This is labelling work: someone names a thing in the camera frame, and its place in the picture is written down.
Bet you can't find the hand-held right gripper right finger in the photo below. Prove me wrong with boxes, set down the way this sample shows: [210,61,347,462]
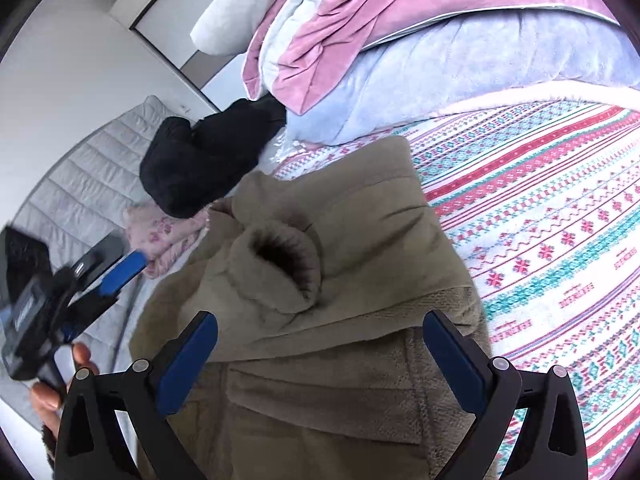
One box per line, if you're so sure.
[422,310,588,480]

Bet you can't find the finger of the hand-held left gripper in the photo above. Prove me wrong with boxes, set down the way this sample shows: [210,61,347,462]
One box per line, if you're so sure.
[71,232,127,281]
[82,251,149,311]

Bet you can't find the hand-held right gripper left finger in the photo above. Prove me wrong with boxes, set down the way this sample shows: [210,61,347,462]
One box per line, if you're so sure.
[53,310,219,480]

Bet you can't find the olive green zip jacket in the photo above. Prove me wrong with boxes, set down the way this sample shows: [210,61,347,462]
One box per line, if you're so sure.
[129,135,501,480]

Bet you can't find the person's left hand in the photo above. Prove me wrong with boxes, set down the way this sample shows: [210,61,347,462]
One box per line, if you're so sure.
[29,342,101,443]

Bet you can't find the pink floral cloth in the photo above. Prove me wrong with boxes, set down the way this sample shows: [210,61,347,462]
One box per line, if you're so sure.
[123,202,211,281]

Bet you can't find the black garment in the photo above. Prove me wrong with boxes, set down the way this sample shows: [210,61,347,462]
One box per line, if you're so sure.
[139,97,287,219]

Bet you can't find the striped patterned blanket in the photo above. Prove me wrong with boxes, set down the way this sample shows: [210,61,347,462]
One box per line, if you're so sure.
[272,85,640,480]

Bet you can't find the white and grey wardrobe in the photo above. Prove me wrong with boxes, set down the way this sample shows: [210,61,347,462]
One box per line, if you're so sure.
[110,0,247,112]

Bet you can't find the light grey pillow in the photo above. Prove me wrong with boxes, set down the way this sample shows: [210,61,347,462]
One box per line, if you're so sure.
[190,0,321,57]

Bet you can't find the light blue fleece blanket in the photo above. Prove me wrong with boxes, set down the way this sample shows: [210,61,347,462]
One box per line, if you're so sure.
[285,9,640,149]

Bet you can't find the pink and grey quilt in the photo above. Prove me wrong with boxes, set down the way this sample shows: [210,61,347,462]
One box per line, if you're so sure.
[242,0,625,117]

